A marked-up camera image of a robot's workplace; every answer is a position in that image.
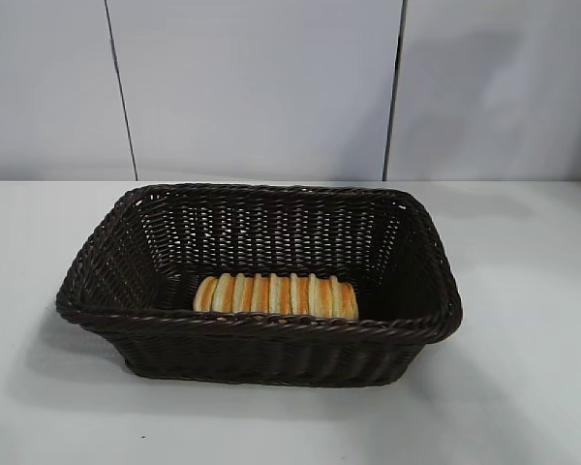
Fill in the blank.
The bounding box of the long striped bread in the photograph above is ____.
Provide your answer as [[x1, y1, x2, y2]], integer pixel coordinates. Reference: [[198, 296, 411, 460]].
[[192, 272, 359, 321]]

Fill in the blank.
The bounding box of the dark brown woven basket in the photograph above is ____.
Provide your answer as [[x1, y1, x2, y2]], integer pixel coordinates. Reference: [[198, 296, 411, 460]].
[[54, 182, 465, 388]]

